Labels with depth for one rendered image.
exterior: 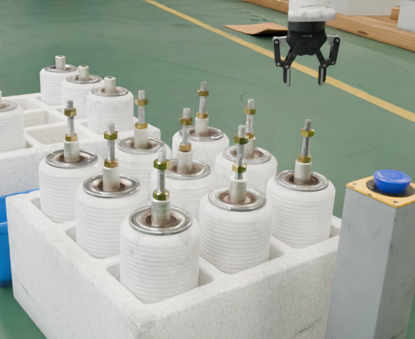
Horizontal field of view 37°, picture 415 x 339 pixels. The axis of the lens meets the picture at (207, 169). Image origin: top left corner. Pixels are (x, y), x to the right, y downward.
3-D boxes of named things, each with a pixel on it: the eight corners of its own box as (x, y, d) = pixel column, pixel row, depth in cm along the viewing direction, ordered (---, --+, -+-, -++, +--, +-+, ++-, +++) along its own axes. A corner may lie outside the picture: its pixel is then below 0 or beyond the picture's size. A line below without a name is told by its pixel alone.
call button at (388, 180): (386, 181, 72) (389, 165, 71) (415, 194, 69) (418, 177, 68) (364, 189, 69) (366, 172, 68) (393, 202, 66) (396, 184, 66)
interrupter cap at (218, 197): (205, 211, 76) (205, 206, 76) (210, 187, 83) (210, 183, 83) (266, 216, 76) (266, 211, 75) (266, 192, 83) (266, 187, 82)
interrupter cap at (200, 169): (159, 161, 91) (159, 157, 91) (210, 163, 92) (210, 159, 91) (156, 181, 84) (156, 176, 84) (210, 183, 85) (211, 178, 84)
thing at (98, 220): (159, 298, 89) (162, 183, 83) (118, 331, 82) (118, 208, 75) (107, 278, 94) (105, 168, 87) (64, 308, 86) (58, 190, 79)
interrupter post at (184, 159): (176, 168, 89) (177, 146, 88) (192, 169, 89) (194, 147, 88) (175, 174, 87) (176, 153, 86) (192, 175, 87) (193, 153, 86)
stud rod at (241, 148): (235, 179, 79) (239, 124, 76) (243, 181, 79) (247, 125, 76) (233, 183, 78) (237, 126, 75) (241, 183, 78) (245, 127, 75)
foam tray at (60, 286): (203, 237, 123) (208, 152, 116) (356, 338, 94) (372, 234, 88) (13, 296, 100) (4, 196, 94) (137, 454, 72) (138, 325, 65)
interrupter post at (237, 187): (227, 204, 78) (229, 180, 77) (228, 196, 81) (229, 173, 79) (245, 206, 78) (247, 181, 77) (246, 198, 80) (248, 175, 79)
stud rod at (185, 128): (183, 161, 87) (185, 109, 84) (179, 159, 87) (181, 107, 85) (189, 160, 87) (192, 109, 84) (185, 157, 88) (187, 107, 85)
